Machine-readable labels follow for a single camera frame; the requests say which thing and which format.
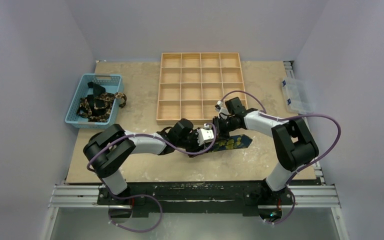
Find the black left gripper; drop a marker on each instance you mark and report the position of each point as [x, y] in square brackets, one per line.
[196, 147]

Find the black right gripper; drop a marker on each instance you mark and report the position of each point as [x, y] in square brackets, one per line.
[220, 126]

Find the blue floral tie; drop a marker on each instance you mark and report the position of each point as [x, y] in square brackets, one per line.
[241, 141]

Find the wooden compartment tray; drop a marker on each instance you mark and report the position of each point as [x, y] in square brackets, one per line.
[191, 84]

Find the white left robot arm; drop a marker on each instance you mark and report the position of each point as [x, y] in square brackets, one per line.
[108, 150]

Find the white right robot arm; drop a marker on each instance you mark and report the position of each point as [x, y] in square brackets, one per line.
[293, 142]

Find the clear plastic box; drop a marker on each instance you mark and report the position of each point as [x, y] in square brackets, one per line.
[295, 96]

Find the blue plastic basket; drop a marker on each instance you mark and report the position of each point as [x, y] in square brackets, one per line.
[111, 82]

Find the leopard print tie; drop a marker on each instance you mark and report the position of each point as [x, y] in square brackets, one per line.
[101, 115]

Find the black tie in basket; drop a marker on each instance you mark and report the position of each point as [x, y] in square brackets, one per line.
[96, 99]

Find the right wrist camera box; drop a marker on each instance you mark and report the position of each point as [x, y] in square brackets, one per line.
[222, 112]

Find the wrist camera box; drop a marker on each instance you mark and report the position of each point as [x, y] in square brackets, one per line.
[222, 112]
[205, 134]

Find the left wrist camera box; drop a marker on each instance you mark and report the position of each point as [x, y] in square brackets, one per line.
[205, 134]

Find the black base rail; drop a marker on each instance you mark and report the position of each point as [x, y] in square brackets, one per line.
[250, 198]

